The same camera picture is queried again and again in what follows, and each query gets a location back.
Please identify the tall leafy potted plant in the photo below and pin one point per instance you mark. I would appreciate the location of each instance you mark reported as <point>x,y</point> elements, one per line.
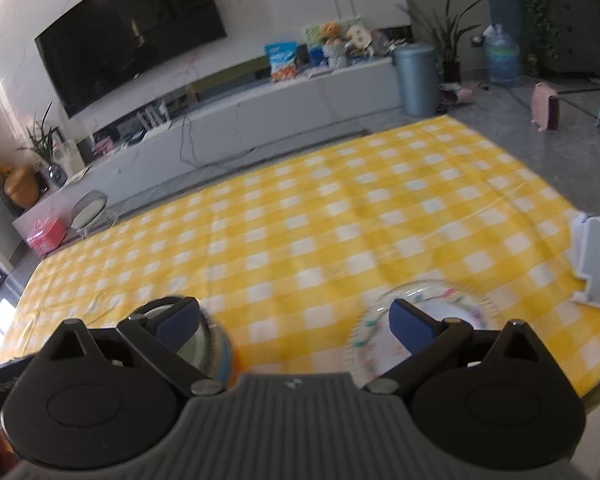
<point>450,40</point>

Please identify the white television cabinet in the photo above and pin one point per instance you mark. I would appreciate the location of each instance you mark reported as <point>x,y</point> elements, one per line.
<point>280,105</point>

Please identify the white plush toy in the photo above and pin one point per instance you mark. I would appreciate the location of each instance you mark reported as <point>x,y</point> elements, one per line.
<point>357,37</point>

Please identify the pink heater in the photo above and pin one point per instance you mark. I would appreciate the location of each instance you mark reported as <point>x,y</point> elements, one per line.
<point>545,107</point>

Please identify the green plant in blue vase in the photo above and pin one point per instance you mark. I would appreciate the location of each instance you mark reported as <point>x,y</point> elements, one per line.
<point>45,145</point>

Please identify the pink box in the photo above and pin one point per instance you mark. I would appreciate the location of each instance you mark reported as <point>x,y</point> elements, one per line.
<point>45,235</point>

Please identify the yellow checked tablecloth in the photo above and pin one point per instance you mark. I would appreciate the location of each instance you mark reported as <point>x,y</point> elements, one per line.
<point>305,220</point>

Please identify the orange vase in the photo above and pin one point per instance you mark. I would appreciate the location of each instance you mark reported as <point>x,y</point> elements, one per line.
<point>22,187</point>

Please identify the blue water jug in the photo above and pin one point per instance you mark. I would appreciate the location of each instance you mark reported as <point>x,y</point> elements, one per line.
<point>502,57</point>

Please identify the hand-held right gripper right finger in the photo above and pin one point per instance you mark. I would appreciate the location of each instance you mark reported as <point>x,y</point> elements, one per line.
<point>407,322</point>

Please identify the pink slippers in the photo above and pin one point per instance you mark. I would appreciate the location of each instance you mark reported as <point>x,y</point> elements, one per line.
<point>455,94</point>

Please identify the stainless steel bowl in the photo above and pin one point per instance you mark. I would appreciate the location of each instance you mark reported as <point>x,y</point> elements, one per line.
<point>155,305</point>

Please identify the brown teddy bear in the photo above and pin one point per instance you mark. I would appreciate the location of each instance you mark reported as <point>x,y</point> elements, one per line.
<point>331,32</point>

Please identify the round metal chair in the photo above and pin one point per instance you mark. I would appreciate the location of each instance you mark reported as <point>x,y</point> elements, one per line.
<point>90,210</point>

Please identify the blue rimmed bowl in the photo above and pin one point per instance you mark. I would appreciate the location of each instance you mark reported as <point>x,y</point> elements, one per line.
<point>228,365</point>

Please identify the grey drawer cabinet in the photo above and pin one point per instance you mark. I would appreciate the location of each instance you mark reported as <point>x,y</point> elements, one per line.
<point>580,30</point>

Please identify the blue snack bag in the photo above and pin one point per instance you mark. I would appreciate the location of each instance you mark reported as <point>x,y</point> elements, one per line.
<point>281,62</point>

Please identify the black television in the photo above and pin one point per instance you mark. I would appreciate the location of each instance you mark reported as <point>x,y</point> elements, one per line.
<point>125,30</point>

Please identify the clear glass printed plate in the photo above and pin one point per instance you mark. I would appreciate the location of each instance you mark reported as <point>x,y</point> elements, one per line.
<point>430,291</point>

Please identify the white grey stand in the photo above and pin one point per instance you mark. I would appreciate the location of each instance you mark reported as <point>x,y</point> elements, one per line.
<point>597,255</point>

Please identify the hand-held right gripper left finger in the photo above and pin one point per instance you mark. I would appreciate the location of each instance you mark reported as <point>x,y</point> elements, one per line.
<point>177,320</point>

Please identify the grey round bin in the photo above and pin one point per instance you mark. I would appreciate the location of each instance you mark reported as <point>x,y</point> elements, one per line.
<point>416,80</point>

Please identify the white router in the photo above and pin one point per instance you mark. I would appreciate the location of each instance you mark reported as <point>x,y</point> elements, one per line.
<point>155,120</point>

